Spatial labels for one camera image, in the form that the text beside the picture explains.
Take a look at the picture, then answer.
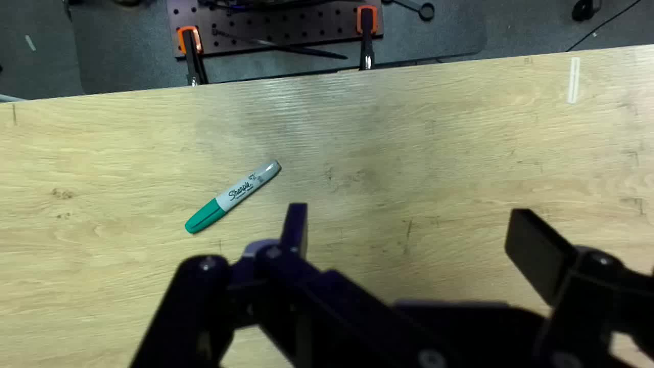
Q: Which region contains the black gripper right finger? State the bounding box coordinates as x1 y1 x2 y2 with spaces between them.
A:
505 206 654 368

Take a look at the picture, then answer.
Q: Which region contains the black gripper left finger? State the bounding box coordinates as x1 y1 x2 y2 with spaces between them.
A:
129 201 437 368

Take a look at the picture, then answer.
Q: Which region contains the green marker pen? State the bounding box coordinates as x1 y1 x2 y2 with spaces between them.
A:
182 159 283 237

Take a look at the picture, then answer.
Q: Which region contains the white tape strip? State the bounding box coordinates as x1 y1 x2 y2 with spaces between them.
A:
565 56 583 106

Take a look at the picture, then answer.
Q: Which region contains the small black round object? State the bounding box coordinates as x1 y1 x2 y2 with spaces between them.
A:
569 0 602 22

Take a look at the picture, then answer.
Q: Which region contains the orange black bar clamp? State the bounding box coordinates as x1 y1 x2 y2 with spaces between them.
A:
353 4 379 72
173 25 211 88

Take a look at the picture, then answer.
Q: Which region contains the dark perforated mounting plate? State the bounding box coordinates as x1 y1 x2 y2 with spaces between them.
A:
166 0 387 59

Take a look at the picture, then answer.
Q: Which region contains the thin black floor cable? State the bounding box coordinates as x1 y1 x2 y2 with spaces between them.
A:
564 0 645 53

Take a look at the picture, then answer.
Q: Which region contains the black ring handle tool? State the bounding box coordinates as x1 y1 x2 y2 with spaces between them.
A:
389 0 437 22

